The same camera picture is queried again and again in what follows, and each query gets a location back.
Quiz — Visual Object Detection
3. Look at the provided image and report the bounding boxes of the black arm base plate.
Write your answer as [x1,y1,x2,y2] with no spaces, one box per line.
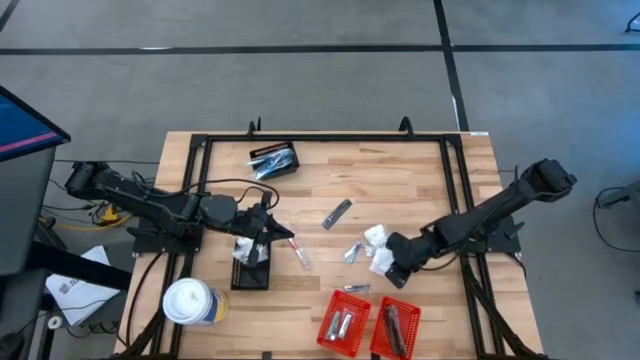
[447,213,522,255]
[130,213,206,255]

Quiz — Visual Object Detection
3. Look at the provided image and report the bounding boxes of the black slotted plastic basket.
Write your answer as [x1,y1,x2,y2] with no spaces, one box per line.
[248,141,301,181]
[229,237,273,291]

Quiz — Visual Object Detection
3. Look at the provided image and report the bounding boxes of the red slotted plastic basket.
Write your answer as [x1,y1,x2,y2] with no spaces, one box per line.
[315,288,373,359]
[368,295,422,360]

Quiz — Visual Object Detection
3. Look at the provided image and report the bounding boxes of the yellow extension cable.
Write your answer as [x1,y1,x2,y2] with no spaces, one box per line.
[38,199,132,232]

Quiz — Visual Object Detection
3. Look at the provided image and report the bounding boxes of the black round object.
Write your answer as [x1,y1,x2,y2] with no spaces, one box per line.
[0,332,26,360]

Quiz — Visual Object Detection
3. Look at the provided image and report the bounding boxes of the disinfecting wipes canister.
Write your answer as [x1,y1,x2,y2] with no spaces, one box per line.
[162,277,230,327]

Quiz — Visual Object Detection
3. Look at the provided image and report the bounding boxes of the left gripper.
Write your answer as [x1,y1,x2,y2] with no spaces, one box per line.
[234,192,296,266]

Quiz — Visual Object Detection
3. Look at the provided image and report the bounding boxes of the grey stand foot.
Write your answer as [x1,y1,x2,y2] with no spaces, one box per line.
[597,180,640,210]

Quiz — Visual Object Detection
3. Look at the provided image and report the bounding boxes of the black stand beam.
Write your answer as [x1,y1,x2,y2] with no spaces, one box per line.
[24,239,134,292]

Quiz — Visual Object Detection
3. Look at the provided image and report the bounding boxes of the computer monitor blue screen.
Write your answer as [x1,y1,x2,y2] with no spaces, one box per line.
[0,84,72,277]

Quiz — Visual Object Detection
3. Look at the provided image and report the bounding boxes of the red toothbrush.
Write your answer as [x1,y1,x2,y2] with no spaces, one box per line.
[287,237,312,272]

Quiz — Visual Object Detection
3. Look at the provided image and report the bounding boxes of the white paper sheet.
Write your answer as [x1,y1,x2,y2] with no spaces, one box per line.
[44,244,122,327]

